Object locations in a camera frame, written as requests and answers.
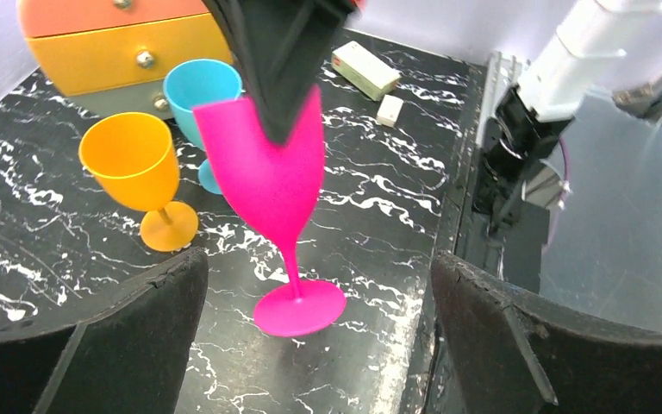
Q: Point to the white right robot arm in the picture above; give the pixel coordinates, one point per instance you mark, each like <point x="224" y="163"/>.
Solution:
<point x="590" y="27"/>

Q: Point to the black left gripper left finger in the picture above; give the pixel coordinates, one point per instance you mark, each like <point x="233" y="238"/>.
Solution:
<point x="122" y="350"/>

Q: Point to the orange plastic wine glass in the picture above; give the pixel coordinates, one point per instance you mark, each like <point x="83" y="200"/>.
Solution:
<point x="132" y="157"/>

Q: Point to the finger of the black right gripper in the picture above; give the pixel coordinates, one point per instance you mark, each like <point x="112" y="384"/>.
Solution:
<point x="280" y="45"/>

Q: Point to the round drawer cabinet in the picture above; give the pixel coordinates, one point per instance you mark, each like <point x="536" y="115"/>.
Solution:
<point x="110" y="57"/>

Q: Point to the magenta plastic wine glass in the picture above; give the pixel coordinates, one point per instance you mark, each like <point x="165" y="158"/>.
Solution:
<point x="274" y="189"/>

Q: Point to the small white box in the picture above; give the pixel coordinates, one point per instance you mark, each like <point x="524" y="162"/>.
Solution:
<point x="389" y="110"/>

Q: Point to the cream rectangular box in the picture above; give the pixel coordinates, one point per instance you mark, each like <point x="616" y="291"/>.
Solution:
<point x="365" y="70"/>

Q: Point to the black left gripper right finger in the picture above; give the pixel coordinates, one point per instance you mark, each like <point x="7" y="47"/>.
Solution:
<point x="514" y="351"/>

